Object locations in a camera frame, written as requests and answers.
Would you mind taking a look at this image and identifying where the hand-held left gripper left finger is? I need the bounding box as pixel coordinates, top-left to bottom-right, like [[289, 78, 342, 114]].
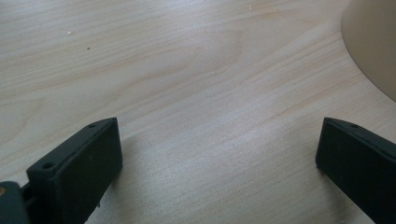
[[25, 117, 123, 224]]

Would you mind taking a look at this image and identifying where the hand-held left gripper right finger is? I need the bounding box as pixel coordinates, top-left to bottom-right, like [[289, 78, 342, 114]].
[[315, 117, 396, 224]]

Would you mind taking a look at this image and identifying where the beige round bowl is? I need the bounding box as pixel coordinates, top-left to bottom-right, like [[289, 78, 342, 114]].
[[340, 0, 396, 103]]

